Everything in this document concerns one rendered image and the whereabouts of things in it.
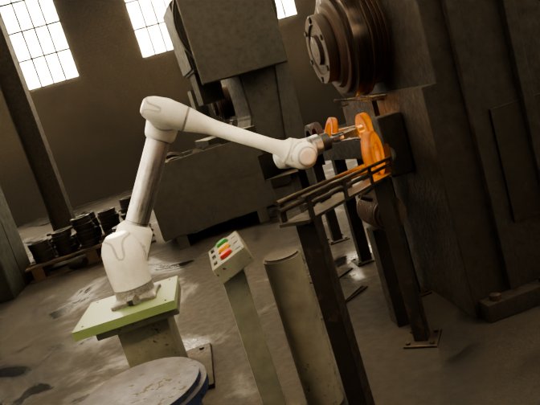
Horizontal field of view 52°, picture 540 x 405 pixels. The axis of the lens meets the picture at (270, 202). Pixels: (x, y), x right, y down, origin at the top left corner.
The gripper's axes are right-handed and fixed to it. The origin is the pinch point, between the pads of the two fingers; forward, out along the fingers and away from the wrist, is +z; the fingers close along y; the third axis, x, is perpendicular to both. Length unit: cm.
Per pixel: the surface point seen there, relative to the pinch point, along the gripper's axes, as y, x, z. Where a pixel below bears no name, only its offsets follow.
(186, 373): 104, -28, -92
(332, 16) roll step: 13.6, 46.2, -3.4
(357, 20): 21.8, 41.0, 3.0
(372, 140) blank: 51, 1, -15
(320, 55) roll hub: 5.1, 34.3, -10.2
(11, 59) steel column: -637, 198, -265
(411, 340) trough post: 46, -74, -23
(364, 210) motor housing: 33.1, -25.3, -20.4
